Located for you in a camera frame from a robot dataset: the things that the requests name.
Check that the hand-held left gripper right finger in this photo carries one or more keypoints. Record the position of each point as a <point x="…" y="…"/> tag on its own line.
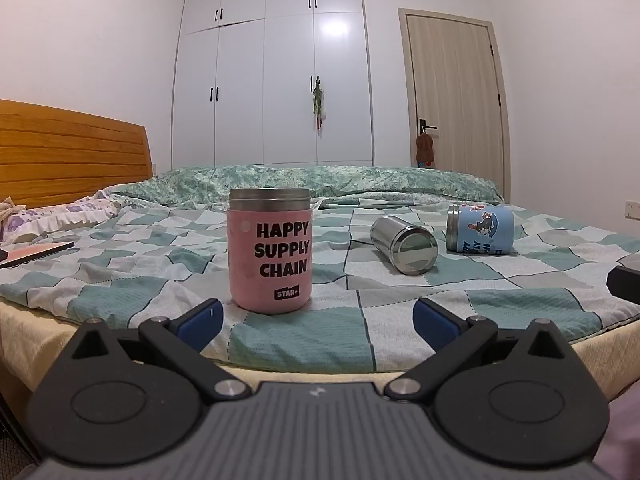
<point x="433" y="325"/>

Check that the purple floral pillow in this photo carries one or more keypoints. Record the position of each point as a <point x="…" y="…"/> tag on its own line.
<point x="60" y="215"/>

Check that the checkered green and white blanket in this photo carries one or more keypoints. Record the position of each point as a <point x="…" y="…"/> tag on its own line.
<point x="150" y="270"/>

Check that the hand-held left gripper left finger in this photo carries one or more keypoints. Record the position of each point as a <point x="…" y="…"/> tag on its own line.
<point x="201" y="324"/>

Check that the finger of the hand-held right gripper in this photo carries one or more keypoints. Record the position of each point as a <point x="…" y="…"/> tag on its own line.
<point x="625" y="285"/>

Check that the plain stainless steel cup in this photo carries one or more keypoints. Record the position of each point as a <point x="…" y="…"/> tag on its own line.
<point x="406" y="245"/>

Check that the light wooden door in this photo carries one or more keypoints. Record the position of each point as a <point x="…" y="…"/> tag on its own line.
<point x="455" y="100"/>

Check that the beige mattress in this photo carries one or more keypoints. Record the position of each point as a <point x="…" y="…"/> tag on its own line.
<point x="30" y="340"/>

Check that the white wardrobe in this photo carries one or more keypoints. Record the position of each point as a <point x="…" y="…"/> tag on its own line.
<point x="265" y="75"/>

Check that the beige cloth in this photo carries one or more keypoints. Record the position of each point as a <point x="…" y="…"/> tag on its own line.
<point x="9" y="210"/>

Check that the blue cup with cartoon print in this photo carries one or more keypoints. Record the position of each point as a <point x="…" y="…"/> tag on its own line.
<point x="482" y="230"/>

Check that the green floral quilt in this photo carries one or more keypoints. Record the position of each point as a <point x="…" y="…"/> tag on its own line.
<point x="300" y="180"/>

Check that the wall socket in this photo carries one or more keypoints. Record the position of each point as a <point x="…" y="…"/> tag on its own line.
<point x="632" y="210"/>

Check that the pink flat book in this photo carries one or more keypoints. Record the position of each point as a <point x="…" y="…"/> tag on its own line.
<point x="35" y="252"/>

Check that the green hanging ornament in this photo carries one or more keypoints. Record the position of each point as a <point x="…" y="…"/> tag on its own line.
<point x="317" y="102"/>

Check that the pink cup with black print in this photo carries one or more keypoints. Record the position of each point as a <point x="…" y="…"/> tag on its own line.
<point x="270" y="255"/>

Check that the pink clothing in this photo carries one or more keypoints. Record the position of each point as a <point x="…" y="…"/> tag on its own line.
<point x="622" y="440"/>

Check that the wooden headboard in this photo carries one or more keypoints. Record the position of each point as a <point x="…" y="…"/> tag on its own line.
<point x="70" y="155"/>

